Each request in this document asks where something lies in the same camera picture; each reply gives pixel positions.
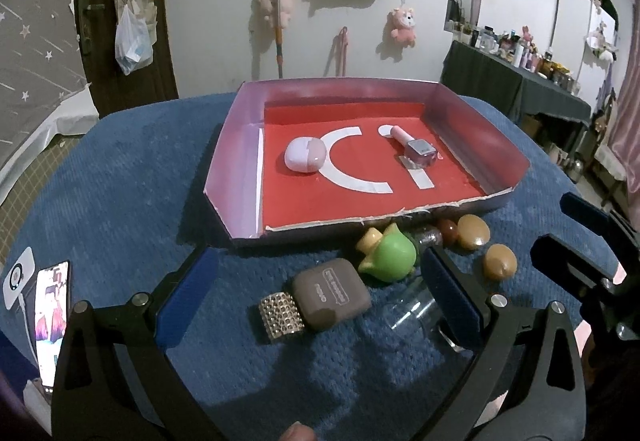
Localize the star-patterned curtain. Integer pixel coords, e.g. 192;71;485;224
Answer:
0;0;95;177

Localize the pink wall hanger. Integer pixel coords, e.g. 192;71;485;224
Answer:
336;26;350;77

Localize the white pink earbud case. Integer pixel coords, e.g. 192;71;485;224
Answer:
284;135;328;172

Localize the smartphone with lit screen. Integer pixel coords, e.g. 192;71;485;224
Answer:
34;261;72;397

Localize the table with dark cloth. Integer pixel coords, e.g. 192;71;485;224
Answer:
440;40;593;132

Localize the person's left hand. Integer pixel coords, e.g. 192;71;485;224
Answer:
279;422;317;441

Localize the metal door handle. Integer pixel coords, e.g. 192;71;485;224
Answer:
75;0;106;57

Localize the tan mushroom-shaped knob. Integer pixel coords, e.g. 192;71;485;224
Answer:
456;214;491;252
481;243;518;281

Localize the pink pig plush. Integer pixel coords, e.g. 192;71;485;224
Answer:
390;6;418;47

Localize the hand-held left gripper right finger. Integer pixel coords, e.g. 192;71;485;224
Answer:
420;246;588;441

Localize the green tulip-shaped toy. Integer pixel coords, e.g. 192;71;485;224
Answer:
356;223;420;284

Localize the pale pink plush toy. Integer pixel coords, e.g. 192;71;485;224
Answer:
254;0;296;31

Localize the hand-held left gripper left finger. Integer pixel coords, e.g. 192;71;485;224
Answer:
50;243;226;441

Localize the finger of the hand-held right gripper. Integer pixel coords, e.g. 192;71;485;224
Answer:
530;232;640;343
559;191;640;253

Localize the pink bottle with silver cap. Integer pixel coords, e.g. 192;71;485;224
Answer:
378;124;437;169

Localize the dark wooden door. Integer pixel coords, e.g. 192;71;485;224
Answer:
72;0;179;118

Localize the red and purple cardboard tray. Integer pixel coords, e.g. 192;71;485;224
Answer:
202;77;532;249

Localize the white cabinet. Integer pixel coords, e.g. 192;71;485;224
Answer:
552;0;621;114

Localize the rhinestone covered box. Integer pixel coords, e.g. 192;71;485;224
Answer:
258;291;307;343

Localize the small glitter bottle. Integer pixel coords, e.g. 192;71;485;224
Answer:
410;223;445;254

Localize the brown earbud case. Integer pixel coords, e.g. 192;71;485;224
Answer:
291;257;373;333

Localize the pink curtain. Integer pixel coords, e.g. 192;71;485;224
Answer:
607;4;640;182

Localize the hanging plastic bag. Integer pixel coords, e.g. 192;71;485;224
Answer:
114;4;155;76

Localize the brown glossy bead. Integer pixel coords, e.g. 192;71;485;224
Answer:
437;218;460;248

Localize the mop stick with orange grip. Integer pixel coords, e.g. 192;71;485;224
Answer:
271;0;286;79

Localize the clear plastic cup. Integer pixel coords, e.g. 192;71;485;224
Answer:
382;271;468;353

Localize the row of bottles and jars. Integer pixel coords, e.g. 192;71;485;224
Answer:
452;21;586;94

